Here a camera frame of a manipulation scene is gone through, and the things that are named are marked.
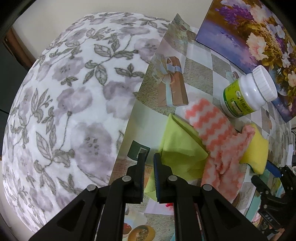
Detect green yellow scouring sponge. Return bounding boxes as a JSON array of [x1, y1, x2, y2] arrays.
[[240, 123, 269, 175]]

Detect lime green cloth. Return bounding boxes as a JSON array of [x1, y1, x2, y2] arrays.
[[143, 113, 209, 201]]

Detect white tray with green rim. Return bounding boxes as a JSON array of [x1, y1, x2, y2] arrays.
[[245, 169, 285, 222]]

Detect pink white zigzag cloth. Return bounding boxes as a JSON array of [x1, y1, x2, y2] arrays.
[[184, 98, 255, 202]]

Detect white green pill bottle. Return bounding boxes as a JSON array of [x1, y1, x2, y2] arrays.
[[220, 65, 278, 118]]

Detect floral fleece blanket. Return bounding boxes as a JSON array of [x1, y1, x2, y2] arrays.
[[1, 12, 169, 232]]

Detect checkered patterned tablecloth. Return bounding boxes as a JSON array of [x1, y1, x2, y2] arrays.
[[111, 15, 293, 240]]

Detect floral painting canvas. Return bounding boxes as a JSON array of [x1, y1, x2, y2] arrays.
[[196, 1, 295, 122]]

